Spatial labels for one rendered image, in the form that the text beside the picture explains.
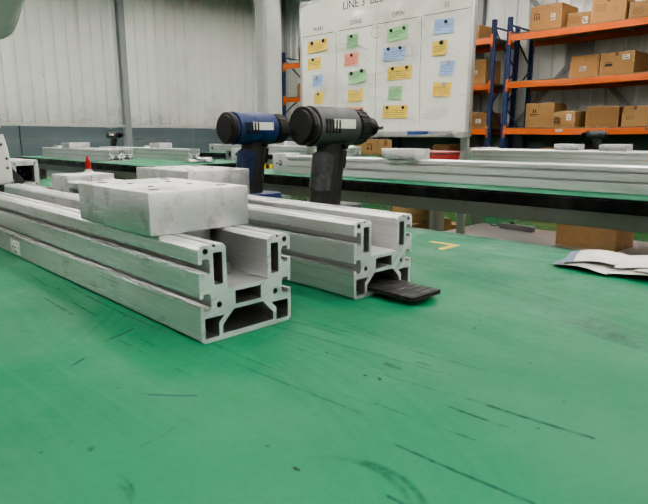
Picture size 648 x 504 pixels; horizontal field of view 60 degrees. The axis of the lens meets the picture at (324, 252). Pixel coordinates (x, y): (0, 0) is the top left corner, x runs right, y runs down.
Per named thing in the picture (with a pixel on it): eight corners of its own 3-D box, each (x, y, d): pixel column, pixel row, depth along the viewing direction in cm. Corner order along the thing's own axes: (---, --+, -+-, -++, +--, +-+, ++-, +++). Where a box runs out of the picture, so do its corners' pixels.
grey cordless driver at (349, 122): (284, 247, 89) (281, 106, 85) (363, 232, 103) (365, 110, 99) (318, 254, 84) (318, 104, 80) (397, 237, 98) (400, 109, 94)
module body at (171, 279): (-35, 232, 104) (-41, 186, 102) (24, 226, 110) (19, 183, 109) (202, 345, 48) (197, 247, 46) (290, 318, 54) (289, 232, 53)
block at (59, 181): (43, 218, 121) (39, 174, 119) (100, 213, 130) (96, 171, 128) (58, 223, 115) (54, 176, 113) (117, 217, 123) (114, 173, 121)
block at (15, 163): (-5, 187, 196) (-9, 159, 195) (29, 185, 205) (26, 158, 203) (5, 188, 190) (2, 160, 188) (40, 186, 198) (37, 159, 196)
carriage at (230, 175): (138, 208, 93) (135, 166, 91) (196, 202, 100) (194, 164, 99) (189, 218, 81) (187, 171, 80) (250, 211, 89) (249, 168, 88)
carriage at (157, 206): (82, 243, 62) (77, 181, 61) (171, 231, 70) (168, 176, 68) (152, 266, 51) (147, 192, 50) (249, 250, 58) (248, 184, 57)
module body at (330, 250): (70, 221, 117) (67, 180, 115) (117, 217, 123) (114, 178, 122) (353, 300, 61) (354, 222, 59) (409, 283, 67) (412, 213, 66)
